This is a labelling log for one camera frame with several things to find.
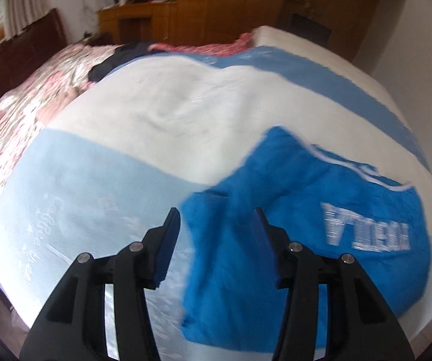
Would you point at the pink floral bed quilt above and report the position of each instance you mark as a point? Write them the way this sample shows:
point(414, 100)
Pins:
point(87, 166)

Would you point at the wooden wardrobe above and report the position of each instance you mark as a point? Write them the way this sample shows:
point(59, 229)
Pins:
point(201, 22)

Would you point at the wooden desk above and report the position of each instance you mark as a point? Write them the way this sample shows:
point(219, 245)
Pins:
point(139, 22)

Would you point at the grey striped curtain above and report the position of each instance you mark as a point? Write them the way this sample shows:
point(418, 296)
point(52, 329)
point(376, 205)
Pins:
point(19, 14)

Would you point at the black chair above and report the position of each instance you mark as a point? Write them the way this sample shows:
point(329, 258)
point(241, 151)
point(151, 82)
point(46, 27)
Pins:
point(310, 30)

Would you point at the blue and white bed blanket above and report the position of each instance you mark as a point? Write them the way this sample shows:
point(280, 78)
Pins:
point(29, 274)

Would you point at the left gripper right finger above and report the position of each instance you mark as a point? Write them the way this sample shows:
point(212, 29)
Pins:
point(361, 325)

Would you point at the dark garment on bed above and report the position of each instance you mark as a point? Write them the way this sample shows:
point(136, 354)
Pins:
point(121, 55)

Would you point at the dark wooden headboard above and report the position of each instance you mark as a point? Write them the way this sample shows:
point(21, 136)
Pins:
point(23, 54)

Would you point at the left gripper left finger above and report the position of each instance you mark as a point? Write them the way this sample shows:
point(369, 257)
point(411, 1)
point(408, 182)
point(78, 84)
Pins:
point(71, 325)

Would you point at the blue quilted puffer jacket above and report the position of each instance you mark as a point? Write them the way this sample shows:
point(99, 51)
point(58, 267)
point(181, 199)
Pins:
point(329, 204)

